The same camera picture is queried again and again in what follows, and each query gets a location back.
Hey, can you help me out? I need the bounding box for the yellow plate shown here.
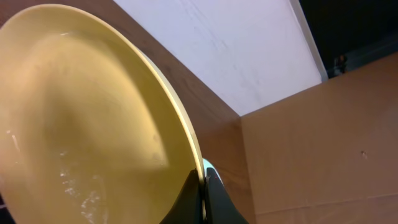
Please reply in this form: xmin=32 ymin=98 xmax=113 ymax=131
xmin=1 ymin=4 xmax=203 ymax=223

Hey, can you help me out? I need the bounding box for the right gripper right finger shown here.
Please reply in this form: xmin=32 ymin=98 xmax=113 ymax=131
xmin=205 ymin=169 xmax=248 ymax=224

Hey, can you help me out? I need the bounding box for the mint green plate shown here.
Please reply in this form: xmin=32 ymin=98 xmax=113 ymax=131
xmin=203 ymin=158 xmax=222 ymax=182

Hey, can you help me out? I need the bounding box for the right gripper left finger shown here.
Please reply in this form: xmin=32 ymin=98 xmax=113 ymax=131
xmin=160 ymin=169 xmax=203 ymax=224

